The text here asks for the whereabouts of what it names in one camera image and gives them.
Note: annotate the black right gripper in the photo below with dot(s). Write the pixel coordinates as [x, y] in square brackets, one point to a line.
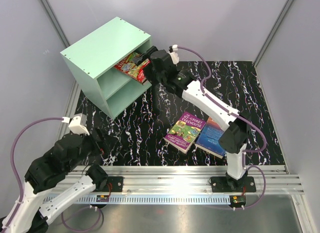
[139, 60]

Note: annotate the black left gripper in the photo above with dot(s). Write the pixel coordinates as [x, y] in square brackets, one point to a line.
[107, 143]

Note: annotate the red paperback book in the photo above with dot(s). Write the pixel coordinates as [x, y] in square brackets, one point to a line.
[128, 67]

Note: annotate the purple treehouse book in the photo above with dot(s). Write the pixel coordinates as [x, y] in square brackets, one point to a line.
[184, 132]

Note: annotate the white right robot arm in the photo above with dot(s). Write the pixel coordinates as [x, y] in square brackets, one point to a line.
[236, 130]

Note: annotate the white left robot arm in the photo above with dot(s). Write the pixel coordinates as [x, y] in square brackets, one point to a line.
[30, 214]

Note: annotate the black marbled table mat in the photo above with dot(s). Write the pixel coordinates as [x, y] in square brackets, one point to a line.
[143, 125]

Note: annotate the mint green wooden shelf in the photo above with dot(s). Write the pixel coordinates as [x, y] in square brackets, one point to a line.
[91, 61]

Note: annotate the blue paperback book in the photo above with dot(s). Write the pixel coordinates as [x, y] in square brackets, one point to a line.
[208, 139]

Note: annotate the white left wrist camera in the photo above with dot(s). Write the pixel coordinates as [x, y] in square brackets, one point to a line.
[77, 124]

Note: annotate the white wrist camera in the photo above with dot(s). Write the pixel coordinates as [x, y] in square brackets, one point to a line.
[173, 52]
[77, 124]

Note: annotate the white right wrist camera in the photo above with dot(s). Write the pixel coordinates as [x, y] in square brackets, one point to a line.
[173, 52]

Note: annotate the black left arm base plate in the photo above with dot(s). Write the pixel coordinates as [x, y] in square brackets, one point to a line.
[116, 183]

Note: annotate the aluminium mounting rail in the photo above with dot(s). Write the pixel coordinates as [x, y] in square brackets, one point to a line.
[194, 180]

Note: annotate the white slotted cable duct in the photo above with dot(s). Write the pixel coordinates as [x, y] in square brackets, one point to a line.
[135, 199]

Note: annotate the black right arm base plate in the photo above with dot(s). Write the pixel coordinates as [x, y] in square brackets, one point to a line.
[220, 184]

